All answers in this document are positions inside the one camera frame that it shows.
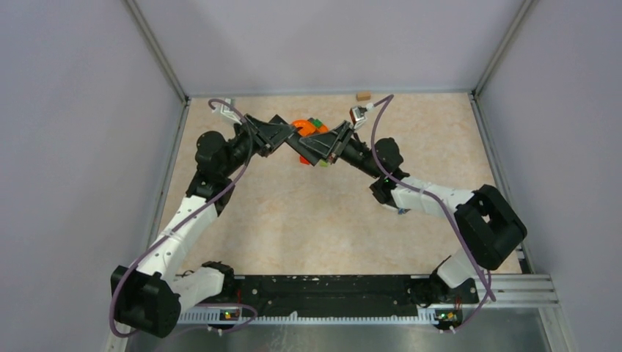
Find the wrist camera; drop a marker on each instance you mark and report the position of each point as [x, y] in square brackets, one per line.
[225, 111]
[358, 115]

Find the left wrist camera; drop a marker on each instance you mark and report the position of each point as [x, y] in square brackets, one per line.
[225, 111]

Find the black remote control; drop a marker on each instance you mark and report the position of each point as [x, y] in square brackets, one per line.
[293, 141]

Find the orange plastic ring toy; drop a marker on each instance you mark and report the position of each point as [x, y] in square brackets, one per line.
[306, 128]

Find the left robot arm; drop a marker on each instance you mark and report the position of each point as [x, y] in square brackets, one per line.
[147, 296]

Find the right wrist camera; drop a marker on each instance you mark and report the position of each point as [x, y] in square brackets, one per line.
[358, 115]

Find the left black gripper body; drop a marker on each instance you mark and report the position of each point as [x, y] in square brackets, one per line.
[260, 141]

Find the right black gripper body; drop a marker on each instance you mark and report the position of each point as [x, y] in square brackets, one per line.
[339, 143]

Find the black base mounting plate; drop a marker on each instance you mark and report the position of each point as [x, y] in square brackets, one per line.
[343, 296]

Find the white remote control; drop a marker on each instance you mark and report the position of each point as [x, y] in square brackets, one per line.
[391, 206]

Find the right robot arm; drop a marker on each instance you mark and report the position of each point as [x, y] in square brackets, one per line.
[487, 227]

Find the red block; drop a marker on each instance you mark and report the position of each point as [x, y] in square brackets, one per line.
[304, 160]

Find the small wooden block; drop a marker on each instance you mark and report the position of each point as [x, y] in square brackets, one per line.
[363, 96]

